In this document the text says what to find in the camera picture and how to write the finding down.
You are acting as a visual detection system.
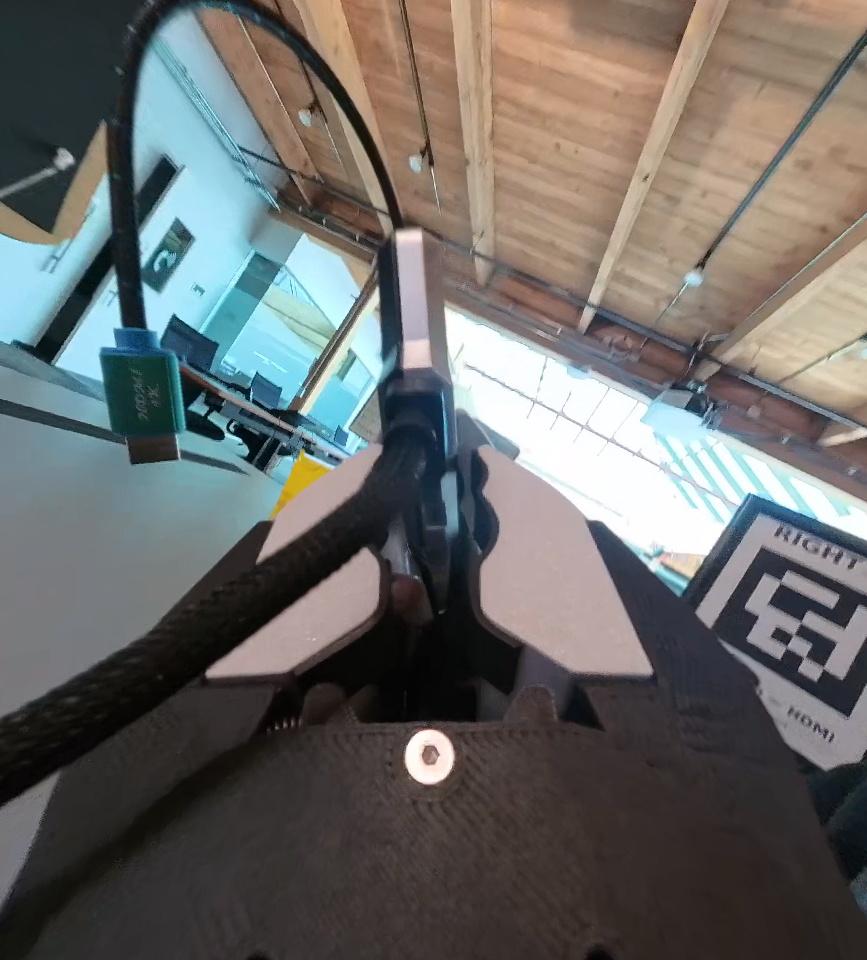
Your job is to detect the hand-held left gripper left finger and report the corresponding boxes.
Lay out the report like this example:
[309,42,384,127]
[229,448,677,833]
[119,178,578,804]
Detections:
[204,444,393,685]

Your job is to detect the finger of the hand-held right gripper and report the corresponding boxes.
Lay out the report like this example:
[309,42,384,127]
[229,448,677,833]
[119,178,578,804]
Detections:
[387,517,423,582]
[418,450,461,612]

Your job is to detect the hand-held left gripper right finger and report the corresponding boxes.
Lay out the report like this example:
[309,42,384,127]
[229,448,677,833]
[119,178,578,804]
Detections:
[465,446,656,721]

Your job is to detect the black adapter box with cable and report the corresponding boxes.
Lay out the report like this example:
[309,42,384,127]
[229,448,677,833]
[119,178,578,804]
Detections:
[0,375,444,834]

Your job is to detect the silver HDMI splitter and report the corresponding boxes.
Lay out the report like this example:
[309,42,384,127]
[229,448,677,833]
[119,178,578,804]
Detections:
[377,228,447,391]

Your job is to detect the braided HDMI cable green plugs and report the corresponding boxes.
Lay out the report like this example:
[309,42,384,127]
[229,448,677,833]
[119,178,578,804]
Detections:
[99,0,406,466]

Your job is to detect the person's right hand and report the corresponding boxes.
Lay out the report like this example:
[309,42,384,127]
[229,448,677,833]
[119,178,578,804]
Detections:
[390,573,435,627]

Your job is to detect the yellow plastic bin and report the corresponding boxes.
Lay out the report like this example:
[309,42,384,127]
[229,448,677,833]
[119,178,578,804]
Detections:
[272,452,331,520]

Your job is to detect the long office desk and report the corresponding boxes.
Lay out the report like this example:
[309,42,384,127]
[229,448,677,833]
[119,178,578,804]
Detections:
[178,363,348,470]

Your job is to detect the white ceiling projector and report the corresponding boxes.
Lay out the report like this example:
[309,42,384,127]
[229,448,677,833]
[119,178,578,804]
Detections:
[639,382,714,430]

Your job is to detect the framed marker sign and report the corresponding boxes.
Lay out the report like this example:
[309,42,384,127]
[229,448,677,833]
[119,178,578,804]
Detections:
[684,493,867,774]

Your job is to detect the dark door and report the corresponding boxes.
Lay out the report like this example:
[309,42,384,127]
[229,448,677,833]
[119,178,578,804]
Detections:
[34,153,183,363]

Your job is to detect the black board wooden edge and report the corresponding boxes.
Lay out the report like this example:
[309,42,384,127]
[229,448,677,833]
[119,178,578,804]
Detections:
[0,0,146,245]

